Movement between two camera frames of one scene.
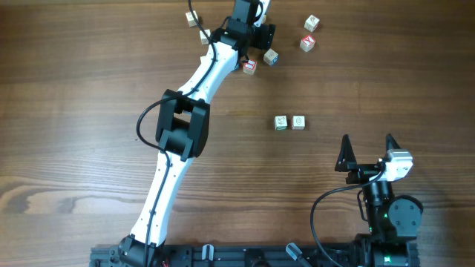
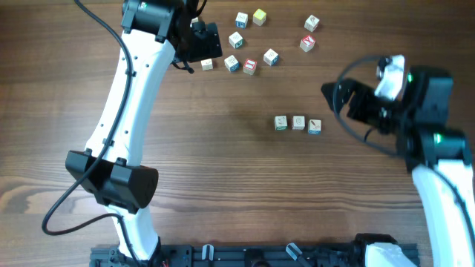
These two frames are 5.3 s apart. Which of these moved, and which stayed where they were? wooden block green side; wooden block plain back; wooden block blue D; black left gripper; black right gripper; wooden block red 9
Moved: black left gripper; black right gripper
Stayed: wooden block green side; wooden block blue D; wooden block red 9; wooden block plain back
